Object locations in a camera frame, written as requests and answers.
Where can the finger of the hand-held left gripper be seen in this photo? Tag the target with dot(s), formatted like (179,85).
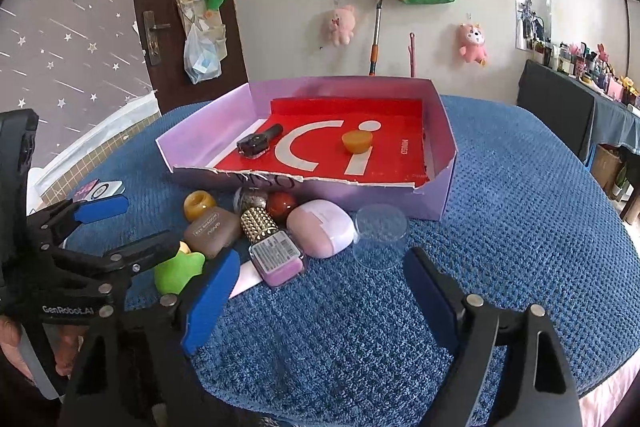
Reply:
(150,249)
(102,208)

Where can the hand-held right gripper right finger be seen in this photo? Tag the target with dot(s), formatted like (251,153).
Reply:
(430,302)

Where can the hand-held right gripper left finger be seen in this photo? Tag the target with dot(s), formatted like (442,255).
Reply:
(210,302)

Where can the green frog toy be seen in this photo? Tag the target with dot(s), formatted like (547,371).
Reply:
(175,274)

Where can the amber round jar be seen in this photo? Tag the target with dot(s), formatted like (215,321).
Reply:
(192,207)

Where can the brown eyeshadow case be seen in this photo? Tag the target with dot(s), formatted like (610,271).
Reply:
(212,234)

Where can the pink grey handheld device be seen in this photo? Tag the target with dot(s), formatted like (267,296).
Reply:
(277,259)

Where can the clear round lid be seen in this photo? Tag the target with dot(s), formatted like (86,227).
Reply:
(380,232)

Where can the purple cardboard box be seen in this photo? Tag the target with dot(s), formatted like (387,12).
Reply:
(200,142)

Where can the pink oval case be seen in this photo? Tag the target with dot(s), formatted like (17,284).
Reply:
(320,232)

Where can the person's left hand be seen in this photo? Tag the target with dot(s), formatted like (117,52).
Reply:
(62,349)

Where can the white portable router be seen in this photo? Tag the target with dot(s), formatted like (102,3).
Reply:
(109,188)

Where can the gold studded cylinder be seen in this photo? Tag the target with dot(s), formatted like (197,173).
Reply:
(257,222)

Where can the dark glitter ball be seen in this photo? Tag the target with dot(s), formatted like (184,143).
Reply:
(250,197)

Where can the red-brown ball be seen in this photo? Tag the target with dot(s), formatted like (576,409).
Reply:
(281,205)

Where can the black handheld device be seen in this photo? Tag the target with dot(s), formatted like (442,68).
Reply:
(257,142)

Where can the clear plastic bag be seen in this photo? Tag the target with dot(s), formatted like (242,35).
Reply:
(201,59)

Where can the dark cloth covered desk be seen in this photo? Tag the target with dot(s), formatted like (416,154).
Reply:
(550,102)

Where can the pink stick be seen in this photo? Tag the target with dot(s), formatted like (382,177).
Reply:
(412,57)

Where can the pink bear plush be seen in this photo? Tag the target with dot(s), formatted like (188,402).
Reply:
(472,44)

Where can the row of cosmetics bottles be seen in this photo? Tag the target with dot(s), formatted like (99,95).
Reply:
(580,59)

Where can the pink octopus plush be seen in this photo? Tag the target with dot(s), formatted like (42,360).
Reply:
(339,24)

